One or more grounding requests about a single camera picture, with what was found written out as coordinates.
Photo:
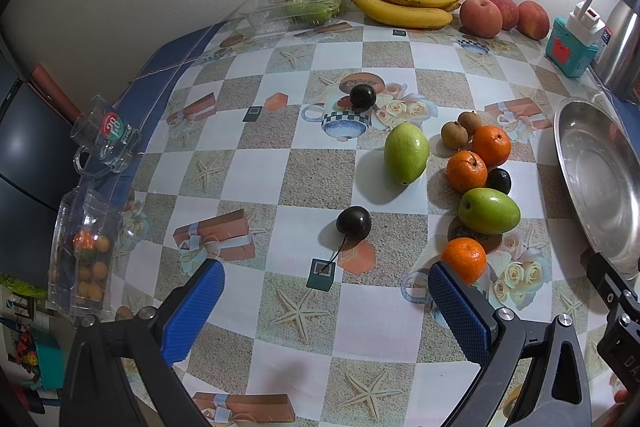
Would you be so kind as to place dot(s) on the teal toy box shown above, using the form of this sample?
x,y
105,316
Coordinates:
x,y
567,52

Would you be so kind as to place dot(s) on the green mango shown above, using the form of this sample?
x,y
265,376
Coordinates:
x,y
406,153
488,211

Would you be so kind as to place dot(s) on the glass mug with logo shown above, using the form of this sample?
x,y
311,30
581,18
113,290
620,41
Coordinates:
x,y
105,136

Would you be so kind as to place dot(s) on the orange top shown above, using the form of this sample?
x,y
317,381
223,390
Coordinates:
x,y
492,144

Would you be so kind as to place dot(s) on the dark plum with stem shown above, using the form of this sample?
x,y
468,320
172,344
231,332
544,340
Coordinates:
x,y
354,223

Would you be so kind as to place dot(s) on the red apple middle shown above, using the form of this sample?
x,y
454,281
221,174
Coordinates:
x,y
509,13

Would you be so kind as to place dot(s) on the patterned vinyl tablecloth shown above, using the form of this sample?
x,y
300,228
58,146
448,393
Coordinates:
x,y
266,127

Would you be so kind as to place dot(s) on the orange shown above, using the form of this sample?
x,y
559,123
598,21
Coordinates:
x,y
492,144
467,257
466,170

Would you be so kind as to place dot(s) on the clear box small oranges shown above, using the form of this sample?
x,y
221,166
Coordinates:
x,y
81,254

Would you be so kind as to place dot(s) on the blue cloth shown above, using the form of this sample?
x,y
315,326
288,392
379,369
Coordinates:
x,y
144,104

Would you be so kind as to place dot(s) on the large steel bowl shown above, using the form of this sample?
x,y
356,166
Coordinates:
x,y
601,174

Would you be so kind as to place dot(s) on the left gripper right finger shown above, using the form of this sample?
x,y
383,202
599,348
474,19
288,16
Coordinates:
x,y
555,391

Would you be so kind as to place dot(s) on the clear bag green fruit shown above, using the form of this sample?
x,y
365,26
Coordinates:
x,y
263,17

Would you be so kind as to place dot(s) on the red apple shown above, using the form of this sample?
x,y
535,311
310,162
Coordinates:
x,y
509,13
481,18
533,20

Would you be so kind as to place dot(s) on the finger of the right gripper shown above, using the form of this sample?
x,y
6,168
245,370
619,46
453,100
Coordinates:
x,y
619,346

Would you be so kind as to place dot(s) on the brown kiwi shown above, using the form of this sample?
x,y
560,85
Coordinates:
x,y
470,121
454,135

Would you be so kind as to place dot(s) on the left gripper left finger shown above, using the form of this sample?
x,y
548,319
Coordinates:
x,y
96,391

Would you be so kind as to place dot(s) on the red apple front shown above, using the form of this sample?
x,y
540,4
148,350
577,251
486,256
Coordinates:
x,y
481,18

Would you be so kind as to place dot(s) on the red apple right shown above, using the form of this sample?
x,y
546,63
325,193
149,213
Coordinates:
x,y
533,20

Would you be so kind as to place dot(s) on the steel thermos jug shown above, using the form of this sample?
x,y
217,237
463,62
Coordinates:
x,y
616,64

